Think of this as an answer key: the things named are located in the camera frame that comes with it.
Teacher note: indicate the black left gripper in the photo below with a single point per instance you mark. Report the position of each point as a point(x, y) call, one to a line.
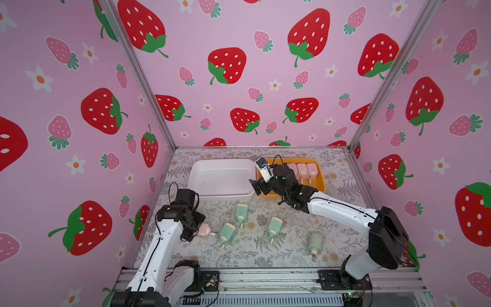
point(199, 216)

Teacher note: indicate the aluminium front rail frame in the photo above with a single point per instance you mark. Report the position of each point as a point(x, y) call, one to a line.
point(298, 287)

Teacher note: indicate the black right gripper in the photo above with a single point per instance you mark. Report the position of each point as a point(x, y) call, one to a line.
point(266, 184)

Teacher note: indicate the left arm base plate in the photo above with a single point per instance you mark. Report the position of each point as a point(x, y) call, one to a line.
point(207, 281)

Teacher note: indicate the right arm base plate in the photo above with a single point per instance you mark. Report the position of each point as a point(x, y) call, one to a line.
point(339, 279)

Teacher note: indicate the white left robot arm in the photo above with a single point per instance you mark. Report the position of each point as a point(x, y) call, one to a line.
point(152, 285)

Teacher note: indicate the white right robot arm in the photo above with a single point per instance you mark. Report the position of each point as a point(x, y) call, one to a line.
point(387, 238)

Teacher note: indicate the floral patterned table mat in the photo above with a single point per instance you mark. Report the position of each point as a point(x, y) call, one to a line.
point(251, 246)

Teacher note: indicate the white plastic storage box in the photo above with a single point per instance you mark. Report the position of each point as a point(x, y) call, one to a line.
point(222, 179)

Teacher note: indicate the yellow plastic storage box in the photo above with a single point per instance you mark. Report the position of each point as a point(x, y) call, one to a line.
point(317, 183)

